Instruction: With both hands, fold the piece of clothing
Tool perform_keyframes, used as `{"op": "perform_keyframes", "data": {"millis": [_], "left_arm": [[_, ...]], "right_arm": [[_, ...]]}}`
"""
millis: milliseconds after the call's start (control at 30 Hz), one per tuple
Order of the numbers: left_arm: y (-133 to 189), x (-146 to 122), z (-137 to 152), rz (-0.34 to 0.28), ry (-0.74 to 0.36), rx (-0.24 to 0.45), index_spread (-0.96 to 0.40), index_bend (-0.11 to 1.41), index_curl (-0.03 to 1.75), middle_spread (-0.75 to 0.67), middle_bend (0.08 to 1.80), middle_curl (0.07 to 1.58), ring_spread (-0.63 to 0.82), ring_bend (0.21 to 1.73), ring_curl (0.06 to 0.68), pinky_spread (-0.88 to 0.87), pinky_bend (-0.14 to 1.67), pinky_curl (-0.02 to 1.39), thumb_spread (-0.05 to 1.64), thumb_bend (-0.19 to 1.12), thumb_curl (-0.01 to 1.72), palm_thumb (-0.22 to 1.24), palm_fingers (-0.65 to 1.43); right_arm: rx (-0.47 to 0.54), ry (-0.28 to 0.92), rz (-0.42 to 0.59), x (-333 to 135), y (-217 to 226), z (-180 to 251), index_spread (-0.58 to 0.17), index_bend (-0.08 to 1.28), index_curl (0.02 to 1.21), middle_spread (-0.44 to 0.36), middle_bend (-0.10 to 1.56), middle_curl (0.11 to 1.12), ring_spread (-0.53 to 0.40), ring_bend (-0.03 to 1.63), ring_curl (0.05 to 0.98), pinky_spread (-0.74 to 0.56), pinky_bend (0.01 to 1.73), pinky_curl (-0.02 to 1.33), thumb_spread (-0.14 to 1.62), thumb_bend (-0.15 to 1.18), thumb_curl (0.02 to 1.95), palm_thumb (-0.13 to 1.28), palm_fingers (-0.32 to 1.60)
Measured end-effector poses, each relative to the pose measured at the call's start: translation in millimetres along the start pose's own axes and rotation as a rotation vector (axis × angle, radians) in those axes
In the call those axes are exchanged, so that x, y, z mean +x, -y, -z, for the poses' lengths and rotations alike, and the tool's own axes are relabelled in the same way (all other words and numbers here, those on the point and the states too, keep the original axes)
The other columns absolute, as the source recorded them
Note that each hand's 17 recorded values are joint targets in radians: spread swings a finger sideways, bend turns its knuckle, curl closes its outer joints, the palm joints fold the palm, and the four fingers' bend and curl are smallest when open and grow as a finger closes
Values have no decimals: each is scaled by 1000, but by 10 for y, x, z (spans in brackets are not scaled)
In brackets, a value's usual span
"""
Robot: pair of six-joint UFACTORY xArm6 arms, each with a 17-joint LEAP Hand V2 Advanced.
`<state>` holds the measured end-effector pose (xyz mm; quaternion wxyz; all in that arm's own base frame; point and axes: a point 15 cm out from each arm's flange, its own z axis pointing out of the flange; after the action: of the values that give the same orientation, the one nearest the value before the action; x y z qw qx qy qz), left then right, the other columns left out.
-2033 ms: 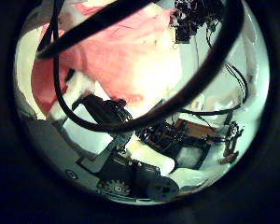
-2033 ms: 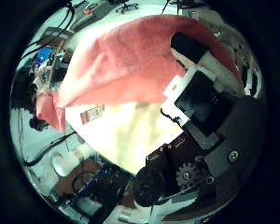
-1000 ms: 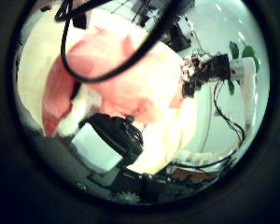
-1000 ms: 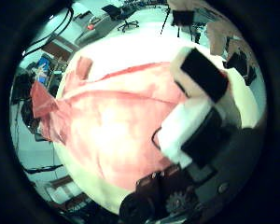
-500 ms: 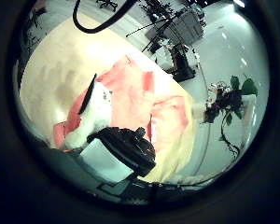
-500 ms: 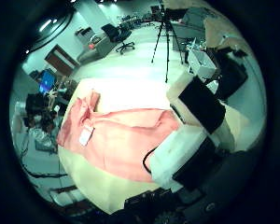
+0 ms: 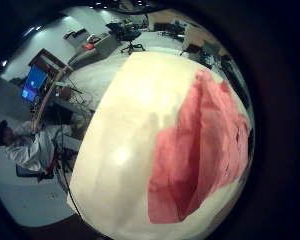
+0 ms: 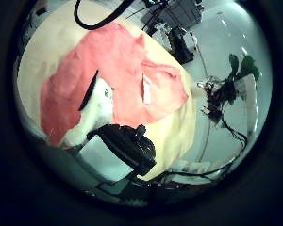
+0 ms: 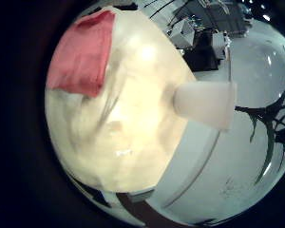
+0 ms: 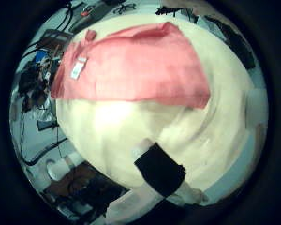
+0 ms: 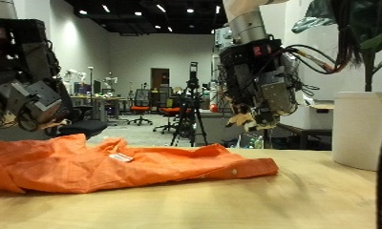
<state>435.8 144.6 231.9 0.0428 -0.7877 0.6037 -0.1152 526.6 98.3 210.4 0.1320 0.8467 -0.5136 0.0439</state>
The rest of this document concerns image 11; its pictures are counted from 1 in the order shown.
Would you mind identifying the white round plant pot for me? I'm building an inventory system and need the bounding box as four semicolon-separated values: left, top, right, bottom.
331;91;382;172

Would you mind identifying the black camera tripod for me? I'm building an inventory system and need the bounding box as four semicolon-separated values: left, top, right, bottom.
170;61;208;148

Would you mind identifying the low grey bench cabinet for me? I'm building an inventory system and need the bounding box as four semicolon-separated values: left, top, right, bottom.
196;109;243;146

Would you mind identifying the brown door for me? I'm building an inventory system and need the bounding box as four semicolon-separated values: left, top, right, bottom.
150;67;171;94

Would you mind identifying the green leafy plant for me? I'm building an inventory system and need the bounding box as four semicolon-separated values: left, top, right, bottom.
291;0;382;94

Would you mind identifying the orange seat office chair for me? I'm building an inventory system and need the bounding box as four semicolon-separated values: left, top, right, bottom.
126;89;154;127
151;98;182;135

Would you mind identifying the background work desk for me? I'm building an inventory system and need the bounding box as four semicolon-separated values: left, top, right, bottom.
68;94;131;123

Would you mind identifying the dark side table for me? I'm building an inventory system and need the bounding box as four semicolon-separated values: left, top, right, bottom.
275;122;334;151

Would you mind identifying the white storage box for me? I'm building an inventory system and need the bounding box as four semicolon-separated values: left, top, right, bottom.
279;103;335;130

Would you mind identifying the green bottles pack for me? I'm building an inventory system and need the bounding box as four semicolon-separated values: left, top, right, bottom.
236;133;264;150

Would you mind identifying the grey sofa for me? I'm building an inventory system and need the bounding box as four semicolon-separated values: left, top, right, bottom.
0;127;48;143

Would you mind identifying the right hand cable bundle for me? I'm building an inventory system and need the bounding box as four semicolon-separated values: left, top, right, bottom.
284;0;365;75

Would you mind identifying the orange button shirt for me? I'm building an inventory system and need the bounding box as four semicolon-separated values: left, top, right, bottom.
0;133;280;195

